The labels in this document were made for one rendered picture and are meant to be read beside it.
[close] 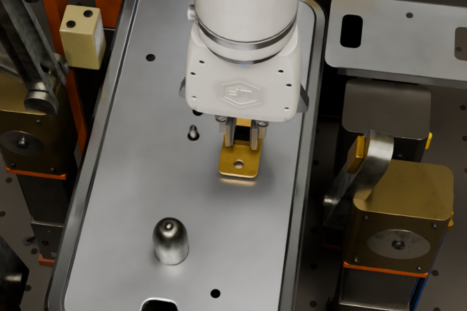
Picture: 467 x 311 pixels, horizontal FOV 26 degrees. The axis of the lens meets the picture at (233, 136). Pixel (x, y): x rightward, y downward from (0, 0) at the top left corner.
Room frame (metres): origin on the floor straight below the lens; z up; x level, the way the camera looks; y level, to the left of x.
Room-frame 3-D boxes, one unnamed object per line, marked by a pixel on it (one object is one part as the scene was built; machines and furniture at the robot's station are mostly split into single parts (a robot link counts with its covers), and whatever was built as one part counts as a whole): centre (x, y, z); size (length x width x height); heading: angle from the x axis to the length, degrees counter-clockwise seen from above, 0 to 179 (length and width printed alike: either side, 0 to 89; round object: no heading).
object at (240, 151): (0.53, -0.01, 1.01); 0.08 x 0.04 x 0.01; 172
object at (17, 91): (0.56, 0.22, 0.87); 0.10 x 0.07 x 0.35; 82
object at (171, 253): (0.41, 0.06, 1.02); 0.03 x 0.03 x 0.07
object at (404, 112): (0.58, -0.17, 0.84); 0.12 x 0.07 x 0.28; 82
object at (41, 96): (0.53, 0.18, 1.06); 0.03 x 0.01 x 0.03; 82
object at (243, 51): (0.53, -0.01, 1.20); 0.09 x 0.08 x 0.03; 82
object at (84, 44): (0.63, 0.15, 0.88); 0.04 x 0.04 x 0.37; 82
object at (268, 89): (0.53, -0.01, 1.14); 0.10 x 0.07 x 0.11; 82
